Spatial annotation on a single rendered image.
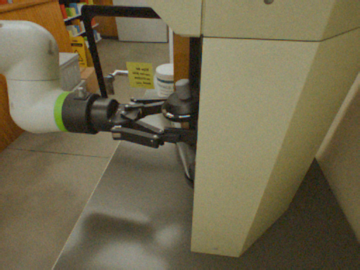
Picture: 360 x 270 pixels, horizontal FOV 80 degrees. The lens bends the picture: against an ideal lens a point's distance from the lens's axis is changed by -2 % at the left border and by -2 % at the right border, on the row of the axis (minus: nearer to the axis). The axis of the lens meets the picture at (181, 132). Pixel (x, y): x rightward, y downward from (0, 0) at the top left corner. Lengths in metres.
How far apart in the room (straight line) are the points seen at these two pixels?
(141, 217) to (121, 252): 0.09
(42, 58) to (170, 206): 0.46
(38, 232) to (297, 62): 1.86
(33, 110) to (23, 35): 0.14
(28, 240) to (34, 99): 1.48
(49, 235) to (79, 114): 1.45
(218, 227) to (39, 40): 0.51
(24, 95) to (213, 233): 0.47
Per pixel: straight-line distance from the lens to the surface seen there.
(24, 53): 0.53
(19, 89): 0.55
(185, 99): 0.42
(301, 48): 0.25
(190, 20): 0.23
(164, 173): 0.71
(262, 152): 0.32
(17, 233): 2.00
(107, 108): 0.48
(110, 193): 0.69
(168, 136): 0.42
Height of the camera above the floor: 1.47
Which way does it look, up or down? 38 degrees down
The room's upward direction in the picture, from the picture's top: straight up
